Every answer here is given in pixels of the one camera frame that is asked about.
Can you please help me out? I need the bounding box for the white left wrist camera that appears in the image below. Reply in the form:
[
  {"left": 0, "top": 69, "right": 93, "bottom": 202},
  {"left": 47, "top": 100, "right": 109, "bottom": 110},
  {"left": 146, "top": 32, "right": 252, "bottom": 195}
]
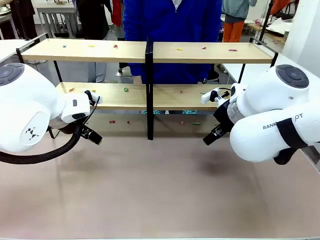
[{"left": 84, "top": 89, "right": 101, "bottom": 107}]

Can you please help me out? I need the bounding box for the white sheet on desk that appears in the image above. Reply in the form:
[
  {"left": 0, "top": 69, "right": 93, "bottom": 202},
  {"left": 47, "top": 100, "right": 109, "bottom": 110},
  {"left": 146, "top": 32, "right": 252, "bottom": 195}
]
[{"left": 265, "top": 18, "right": 294, "bottom": 35}]

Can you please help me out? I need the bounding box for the black office chair base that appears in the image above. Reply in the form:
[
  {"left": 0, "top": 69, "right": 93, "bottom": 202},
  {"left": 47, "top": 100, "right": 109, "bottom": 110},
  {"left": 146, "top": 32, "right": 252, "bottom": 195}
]
[{"left": 206, "top": 63, "right": 221, "bottom": 84}]

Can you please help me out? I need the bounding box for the person in blue jacket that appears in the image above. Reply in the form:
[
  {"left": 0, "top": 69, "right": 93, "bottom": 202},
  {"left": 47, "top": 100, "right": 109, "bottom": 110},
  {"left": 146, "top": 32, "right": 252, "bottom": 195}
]
[{"left": 122, "top": 0, "right": 224, "bottom": 85}]

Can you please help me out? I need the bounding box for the white side table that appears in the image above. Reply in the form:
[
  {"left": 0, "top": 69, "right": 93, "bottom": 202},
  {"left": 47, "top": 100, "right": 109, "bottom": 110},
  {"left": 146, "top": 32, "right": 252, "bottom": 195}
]
[
  {"left": 220, "top": 53, "right": 285, "bottom": 85},
  {"left": 0, "top": 38, "right": 47, "bottom": 64}
]

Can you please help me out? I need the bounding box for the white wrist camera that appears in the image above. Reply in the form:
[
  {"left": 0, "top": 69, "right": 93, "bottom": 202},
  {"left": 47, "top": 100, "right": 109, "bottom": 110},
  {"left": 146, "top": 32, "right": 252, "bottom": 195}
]
[
  {"left": 84, "top": 89, "right": 101, "bottom": 107},
  {"left": 200, "top": 87, "right": 230, "bottom": 105}
]

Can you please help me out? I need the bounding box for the person in black clothes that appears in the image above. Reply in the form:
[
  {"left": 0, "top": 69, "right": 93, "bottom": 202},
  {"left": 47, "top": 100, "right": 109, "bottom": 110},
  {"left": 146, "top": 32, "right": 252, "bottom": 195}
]
[{"left": 9, "top": 0, "right": 37, "bottom": 41}]

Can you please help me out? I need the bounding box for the grey background table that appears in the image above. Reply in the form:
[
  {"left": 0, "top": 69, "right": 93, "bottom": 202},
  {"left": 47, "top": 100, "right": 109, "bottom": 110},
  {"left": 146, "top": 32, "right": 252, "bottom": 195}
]
[{"left": 35, "top": 1, "right": 81, "bottom": 39}]

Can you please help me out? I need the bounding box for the black left arm cable sleeve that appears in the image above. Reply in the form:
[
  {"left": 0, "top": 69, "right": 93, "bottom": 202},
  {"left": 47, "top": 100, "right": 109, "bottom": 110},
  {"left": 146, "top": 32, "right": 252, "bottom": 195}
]
[{"left": 0, "top": 95, "right": 101, "bottom": 165}]

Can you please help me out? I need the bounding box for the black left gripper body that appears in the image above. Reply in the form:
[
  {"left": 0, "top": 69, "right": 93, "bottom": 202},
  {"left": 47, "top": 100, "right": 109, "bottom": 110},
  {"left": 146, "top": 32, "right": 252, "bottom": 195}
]
[{"left": 79, "top": 121, "right": 94, "bottom": 138}]

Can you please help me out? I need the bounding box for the wooden shelf with black frame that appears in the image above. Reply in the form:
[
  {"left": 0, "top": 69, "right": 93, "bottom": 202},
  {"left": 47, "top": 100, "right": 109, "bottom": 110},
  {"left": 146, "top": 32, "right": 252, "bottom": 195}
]
[
  {"left": 15, "top": 33, "right": 154, "bottom": 141},
  {"left": 145, "top": 37, "right": 279, "bottom": 141}
]

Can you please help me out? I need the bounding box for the person in black coat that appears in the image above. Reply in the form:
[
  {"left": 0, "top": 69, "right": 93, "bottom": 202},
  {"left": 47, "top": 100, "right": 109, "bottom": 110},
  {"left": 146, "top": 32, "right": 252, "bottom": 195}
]
[{"left": 75, "top": 0, "right": 111, "bottom": 84}]

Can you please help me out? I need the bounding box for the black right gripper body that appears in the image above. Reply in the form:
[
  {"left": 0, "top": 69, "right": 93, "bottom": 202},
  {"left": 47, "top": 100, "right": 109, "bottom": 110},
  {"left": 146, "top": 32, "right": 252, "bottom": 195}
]
[{"left": 212, "top": 99, "right": 235, "bottom": 131}]

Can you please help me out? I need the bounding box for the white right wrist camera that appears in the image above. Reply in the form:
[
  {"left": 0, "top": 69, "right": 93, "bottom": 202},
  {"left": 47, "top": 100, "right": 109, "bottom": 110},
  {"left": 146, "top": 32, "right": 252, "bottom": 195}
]
[{"left": 200, "top": 87, "right": 230, "bottom": 105}]

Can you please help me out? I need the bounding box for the orange fabric item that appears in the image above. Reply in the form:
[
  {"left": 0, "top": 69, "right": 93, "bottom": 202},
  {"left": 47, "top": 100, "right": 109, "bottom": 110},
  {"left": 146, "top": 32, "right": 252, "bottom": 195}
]
[{"left": 270, "top": 0, "right": 300, "bottom": 16}]

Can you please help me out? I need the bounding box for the red hanging garment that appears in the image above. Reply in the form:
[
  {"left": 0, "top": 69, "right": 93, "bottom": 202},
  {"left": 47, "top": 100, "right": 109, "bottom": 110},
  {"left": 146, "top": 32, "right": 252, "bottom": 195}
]
[{"left": 110, "top": 0, "right": 124, "bottom": 28}]

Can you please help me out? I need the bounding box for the person with orange trousers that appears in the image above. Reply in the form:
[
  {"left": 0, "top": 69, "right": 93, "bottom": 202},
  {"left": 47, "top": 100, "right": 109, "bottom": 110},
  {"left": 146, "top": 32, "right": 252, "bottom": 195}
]
[{"left": 221, "top": 0, "right": 258, "bottom": 43}]

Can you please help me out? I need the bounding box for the black stand pole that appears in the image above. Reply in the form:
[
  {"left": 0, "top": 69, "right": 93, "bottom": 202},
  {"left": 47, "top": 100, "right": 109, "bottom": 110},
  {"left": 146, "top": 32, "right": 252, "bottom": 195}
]
[{"left": 257, "top": 0, "right": 275, "bottom": 43}]

